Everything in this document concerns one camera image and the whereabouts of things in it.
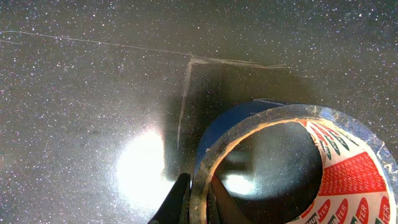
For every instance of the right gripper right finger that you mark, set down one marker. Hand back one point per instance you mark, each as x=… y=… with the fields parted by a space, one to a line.
x=217 y=208

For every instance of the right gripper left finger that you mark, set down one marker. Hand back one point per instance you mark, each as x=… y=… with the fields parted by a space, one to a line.
x=177 y=202

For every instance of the roll of blue tape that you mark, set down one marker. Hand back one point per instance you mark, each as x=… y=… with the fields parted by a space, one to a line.
x=351 y=174

